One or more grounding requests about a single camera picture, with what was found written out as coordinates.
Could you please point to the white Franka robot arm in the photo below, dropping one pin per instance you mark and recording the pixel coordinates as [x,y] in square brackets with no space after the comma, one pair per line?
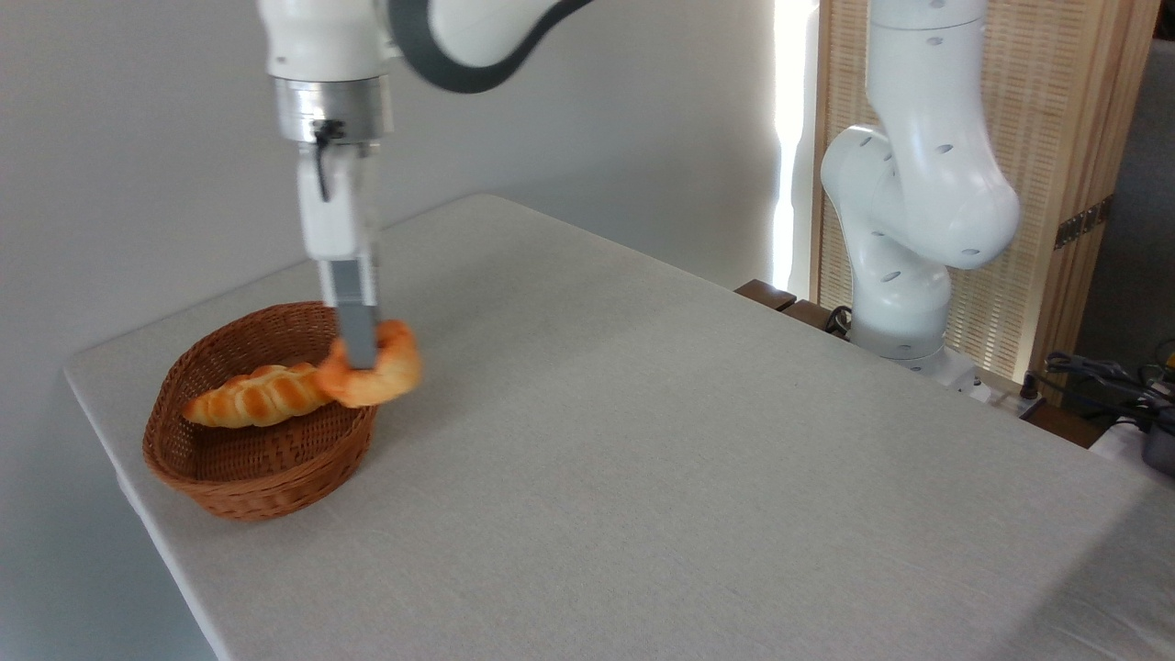
[927,184]

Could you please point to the black metal screen hinge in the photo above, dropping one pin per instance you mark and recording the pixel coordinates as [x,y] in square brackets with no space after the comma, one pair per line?
[1083,222]

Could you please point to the long twisted bread roll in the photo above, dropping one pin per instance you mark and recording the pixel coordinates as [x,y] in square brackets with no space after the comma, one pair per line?
[257,397]

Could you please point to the brown wicker basket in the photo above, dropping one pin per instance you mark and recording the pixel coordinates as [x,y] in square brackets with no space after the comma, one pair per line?
[266,459]

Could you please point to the dark brown wooden furniture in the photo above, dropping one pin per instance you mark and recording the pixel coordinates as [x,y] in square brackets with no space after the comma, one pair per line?
[766,294]

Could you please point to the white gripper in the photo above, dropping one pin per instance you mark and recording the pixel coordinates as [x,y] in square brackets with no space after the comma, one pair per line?
[330,220]

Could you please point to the round golden bread bun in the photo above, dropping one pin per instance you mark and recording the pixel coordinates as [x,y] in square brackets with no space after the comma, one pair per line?
[390,381]

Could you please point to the beige tablecloth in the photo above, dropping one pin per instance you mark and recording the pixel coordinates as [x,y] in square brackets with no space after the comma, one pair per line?
[688,459]

